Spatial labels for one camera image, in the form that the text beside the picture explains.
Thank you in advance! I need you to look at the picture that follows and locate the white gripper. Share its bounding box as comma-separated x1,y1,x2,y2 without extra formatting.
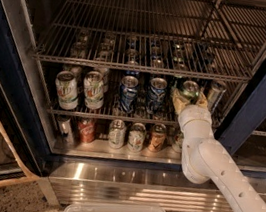
172,89,212,134

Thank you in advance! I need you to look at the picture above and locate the green soda can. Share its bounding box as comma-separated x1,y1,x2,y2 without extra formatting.
180,80,200,104

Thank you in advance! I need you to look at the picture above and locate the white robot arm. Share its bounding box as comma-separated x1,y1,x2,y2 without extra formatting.
172,90,266,212

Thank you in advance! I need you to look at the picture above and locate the silver can right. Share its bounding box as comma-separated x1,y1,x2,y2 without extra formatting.
206,80,227,113

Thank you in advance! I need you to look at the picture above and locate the blue can right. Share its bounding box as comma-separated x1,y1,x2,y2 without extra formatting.
146,77,167,114

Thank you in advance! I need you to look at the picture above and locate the blue can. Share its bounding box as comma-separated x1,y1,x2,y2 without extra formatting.
119,75,139,114
146,77,167,114

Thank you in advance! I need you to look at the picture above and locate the white green can bottom right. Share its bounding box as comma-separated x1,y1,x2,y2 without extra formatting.
172,131,184,153

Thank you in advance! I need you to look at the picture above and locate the orange brown can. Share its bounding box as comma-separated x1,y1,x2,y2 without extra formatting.
147,124,167,152

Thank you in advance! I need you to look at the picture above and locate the blue can left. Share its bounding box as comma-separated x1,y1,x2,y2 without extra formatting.
119,75,139,114

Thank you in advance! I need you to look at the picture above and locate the silver green can bottom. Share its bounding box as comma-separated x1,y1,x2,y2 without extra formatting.
108,119,126,149

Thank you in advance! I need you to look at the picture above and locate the stainless steel fridge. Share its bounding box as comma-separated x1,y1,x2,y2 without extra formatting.
0,0,266,212

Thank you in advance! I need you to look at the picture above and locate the red soda can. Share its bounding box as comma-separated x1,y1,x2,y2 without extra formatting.
77,117,95,143

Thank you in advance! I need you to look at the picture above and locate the white green can far left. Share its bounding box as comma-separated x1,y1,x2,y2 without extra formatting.
55,70,79,110

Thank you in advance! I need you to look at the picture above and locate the silver can bottom left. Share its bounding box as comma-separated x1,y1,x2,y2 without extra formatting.
57,114,74,144

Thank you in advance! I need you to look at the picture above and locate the middle wire shelf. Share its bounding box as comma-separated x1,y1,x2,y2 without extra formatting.
34,50,242,145

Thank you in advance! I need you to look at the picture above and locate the wire shelf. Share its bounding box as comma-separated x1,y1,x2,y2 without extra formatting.
34,0,266,83
34,50,242,145

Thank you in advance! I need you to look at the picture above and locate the upper wire shelf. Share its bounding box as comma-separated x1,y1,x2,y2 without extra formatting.
34,0,266,83

